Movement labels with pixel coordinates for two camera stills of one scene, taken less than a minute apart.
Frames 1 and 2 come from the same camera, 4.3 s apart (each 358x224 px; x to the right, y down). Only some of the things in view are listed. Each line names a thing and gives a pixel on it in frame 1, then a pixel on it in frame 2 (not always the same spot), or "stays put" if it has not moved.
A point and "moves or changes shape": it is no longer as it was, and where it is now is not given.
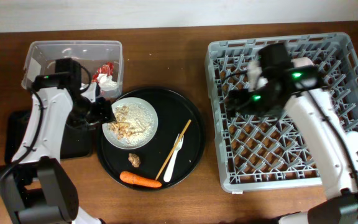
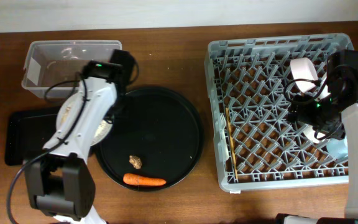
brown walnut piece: (134, 160) stays put
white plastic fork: (169, 168) → (223, 150)
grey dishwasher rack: (259, 152) stays put
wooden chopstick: (166, 163) → (230, 132)
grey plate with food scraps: (136, 122) moves or changes shape
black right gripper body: (264, 100) → (319, 114)
